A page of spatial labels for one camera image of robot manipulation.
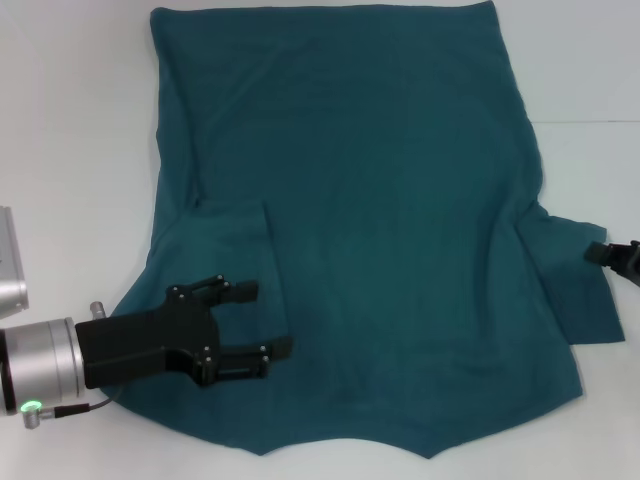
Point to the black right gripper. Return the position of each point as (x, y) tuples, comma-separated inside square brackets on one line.
[(634, 265)]

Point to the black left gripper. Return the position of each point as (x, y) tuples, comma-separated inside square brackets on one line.
[(145, 345)]

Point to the teal blue shirt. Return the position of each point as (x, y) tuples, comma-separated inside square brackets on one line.
[(375, 150)]

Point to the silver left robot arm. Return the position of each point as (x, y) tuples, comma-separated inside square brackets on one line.
[(40, 360)]

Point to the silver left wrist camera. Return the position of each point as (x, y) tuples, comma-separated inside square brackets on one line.
[(10, 270)]

